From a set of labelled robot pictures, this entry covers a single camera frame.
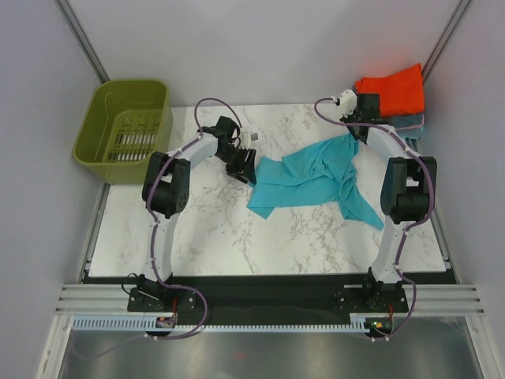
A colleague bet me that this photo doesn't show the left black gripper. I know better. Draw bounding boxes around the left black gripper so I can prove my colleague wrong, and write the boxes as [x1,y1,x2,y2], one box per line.
[215,146,256,186]

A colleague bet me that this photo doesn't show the turquoise t shirt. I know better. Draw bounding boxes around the turquoise t shirt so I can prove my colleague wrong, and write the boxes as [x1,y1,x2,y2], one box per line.
[247,133,384,230]

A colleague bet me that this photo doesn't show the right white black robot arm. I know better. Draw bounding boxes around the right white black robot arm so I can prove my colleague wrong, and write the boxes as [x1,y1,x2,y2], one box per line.
[336,89,437,313]

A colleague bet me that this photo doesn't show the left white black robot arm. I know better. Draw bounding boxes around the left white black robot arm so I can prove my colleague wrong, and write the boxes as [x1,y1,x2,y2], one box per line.
[127,116,256,312]

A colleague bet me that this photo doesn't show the folded grey blue t shirt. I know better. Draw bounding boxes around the folded grey blue t shirt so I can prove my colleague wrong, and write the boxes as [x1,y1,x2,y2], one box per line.
[386,113,425,130]

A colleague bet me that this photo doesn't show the folded orange t shirt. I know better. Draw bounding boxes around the folded orange t shirt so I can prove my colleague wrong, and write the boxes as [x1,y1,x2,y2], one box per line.
[354,63,425,118]

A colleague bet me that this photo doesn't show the olive green plastic basket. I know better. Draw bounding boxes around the olive green plastic basket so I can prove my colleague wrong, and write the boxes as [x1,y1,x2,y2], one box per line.
[73,80,173,185]

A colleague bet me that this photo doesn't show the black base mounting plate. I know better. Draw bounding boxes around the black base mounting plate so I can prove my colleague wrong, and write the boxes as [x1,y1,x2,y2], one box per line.
[126,275,407,327]

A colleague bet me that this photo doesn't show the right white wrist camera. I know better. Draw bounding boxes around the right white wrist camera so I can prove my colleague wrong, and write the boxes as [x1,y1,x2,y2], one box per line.
[334,89,357,117]

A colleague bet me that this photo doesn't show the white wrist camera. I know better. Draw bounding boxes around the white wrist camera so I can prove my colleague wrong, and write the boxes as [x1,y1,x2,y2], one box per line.
[240,132,259,145]
[334,89,357,117]

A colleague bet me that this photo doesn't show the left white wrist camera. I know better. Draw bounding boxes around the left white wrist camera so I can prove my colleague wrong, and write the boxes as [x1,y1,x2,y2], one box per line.
[240,132,259,145]

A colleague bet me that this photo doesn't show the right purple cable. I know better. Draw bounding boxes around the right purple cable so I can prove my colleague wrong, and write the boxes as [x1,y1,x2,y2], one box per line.
[313,96,436,343]

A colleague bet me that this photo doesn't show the purple cable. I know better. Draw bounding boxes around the purple cable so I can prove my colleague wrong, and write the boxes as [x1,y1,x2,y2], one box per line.
[144,97,242,341]
[313,96,436,343]

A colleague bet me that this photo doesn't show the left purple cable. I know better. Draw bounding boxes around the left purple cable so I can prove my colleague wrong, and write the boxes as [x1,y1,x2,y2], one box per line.
[144,97,242,341]

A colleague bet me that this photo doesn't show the right aluminium corner post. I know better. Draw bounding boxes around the right aluminium corner post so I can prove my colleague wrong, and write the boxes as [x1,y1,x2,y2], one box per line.
[422,0,474,83]

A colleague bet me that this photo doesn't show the aluminium corner post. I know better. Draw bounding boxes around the aluminium corner post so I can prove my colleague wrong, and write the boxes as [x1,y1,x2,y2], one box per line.
[422,0,474,83]
[54,0,110,84]

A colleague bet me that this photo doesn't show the white slotted cable duct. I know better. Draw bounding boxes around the white slotted cable duct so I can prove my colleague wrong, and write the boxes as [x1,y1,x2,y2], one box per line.
[72,315,391,333]

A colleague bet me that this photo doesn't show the aluminium frame rail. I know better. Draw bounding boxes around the aluminium frame rail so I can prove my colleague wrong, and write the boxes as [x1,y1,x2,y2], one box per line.
[55,283,484,317]

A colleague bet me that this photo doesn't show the left aluminium corner post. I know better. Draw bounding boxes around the left aluminium corner post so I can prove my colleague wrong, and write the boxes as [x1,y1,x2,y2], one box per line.
[54,0,110,84]

